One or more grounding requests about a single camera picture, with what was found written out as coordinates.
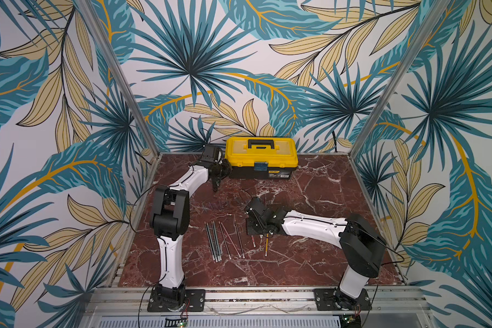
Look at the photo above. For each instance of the yellow pencil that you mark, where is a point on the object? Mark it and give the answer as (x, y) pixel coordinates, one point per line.
(266, 246)

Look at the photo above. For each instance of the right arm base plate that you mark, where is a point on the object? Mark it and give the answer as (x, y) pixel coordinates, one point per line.
(333, 299)

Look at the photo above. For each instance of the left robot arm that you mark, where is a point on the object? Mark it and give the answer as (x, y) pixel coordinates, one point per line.
(171, 218)

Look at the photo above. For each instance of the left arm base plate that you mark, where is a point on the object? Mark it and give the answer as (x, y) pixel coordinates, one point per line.
(176, 300)

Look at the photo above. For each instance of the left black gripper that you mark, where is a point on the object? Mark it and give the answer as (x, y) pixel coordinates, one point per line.
(228, 169)

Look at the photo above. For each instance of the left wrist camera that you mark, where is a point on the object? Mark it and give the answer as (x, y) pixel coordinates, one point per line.
(211, 154)

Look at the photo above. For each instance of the red capped pencil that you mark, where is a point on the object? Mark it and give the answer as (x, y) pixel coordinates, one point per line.
(231, 241)

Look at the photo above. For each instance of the yellow black toolbox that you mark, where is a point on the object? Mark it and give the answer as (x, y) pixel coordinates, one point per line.
(261, 157)

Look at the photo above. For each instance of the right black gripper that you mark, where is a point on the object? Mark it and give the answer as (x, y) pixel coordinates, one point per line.
(262, 223)

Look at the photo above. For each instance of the dark blue printed pencil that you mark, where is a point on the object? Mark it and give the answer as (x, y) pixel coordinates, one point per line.
(215, 226)

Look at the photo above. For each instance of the green pencil with eraser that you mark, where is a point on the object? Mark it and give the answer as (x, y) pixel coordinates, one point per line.
(219, 249)

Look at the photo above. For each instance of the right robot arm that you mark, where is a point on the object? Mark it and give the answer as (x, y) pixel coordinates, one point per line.
(362, 246)

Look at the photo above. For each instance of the aluminium front rail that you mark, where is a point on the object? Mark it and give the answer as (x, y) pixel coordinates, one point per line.
(258, 300)

